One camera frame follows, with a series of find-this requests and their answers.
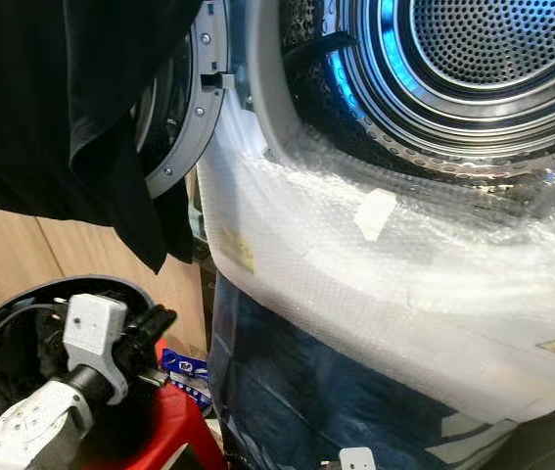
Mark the dark clothes pile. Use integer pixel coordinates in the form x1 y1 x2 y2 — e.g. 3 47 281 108
0 313 74 428

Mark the bubble-wrapped white washing machine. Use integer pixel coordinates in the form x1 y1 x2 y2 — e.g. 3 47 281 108
197 0 555 470

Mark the blue white printed packet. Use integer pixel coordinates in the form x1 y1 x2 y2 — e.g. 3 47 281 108
160 348 211 410

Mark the red plastic stool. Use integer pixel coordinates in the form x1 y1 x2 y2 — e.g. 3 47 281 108
86 338 224 470

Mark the yellow rectangular sticker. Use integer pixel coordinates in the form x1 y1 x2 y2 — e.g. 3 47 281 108
218 227 258 273

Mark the grey round washer door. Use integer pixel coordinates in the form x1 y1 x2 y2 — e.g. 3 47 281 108
135 0 234 200

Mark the white tape piece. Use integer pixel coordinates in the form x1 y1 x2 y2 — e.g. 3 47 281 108
352 188 398 243

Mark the black hanging garment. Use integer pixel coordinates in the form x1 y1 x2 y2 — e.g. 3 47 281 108
0 0 205 275

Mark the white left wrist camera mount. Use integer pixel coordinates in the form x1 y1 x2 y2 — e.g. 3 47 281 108
62 294 129 404

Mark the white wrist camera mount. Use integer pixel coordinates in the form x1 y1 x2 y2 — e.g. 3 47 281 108
338 446 378 470
62 294 129 404

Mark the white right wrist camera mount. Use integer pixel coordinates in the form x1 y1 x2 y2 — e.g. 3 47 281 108
338 446 378 470

